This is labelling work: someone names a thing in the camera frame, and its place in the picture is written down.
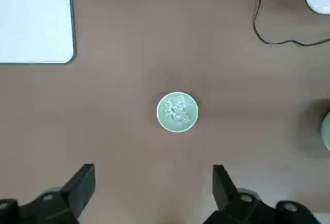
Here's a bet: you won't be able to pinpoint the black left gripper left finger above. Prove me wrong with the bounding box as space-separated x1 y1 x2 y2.
0 164 96 224

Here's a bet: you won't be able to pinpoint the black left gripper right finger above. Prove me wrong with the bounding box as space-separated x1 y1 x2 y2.
203 164 318 224

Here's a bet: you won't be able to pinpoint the clear glass beads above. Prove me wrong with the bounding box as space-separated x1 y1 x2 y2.
163 95 192 126

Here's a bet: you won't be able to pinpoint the small green bowl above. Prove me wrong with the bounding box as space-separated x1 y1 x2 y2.
156 91 200 133

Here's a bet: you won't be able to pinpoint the large green bowl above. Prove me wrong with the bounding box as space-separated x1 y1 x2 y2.
321 110 330 152

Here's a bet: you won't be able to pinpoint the white rounded tray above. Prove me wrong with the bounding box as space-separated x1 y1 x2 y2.
0 0 77 64

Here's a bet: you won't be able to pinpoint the black lamp cable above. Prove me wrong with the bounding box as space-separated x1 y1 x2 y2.
251 0 330 46

